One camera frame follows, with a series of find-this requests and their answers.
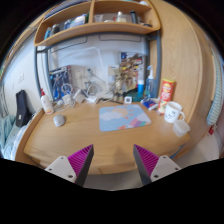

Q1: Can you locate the black bag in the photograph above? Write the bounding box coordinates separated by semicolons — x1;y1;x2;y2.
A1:
16;90;32;127

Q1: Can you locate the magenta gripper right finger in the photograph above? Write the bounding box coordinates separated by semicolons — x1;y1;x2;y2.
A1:
133;145;180;185

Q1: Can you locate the pastel patterned mouse pad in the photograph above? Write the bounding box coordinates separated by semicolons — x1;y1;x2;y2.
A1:
99;104;151;132

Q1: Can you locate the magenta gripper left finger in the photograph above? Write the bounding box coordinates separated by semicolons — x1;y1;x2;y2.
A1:
46;145;94;186

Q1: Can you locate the blue flat box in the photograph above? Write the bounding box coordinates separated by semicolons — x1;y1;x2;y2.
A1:
141;98;158;111

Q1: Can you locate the clear plastic cup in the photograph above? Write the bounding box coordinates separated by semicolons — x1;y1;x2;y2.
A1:
173;120;190;137

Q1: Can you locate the white power adapter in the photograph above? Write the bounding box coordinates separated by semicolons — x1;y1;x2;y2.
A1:
86;96;99;104

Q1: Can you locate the grey computer mouse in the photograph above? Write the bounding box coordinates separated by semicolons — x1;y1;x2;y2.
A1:
53;114;66;127

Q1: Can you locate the white red-capped lotion bottle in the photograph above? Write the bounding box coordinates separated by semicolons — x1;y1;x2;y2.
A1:
41;90;54;114

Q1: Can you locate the white printed mug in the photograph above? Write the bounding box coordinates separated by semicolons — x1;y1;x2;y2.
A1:
164;101;185;123

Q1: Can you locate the wooden wall shelf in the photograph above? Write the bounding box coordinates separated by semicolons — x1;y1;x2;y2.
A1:
34;0;161;46

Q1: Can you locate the red chips can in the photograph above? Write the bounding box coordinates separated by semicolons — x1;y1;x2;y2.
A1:
157;79;175;114

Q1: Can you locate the small white cube clock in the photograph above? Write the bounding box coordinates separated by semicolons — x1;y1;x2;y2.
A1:
124;96;132;104

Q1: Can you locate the blue spray bottle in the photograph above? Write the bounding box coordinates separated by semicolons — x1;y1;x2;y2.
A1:
145;65;155;98

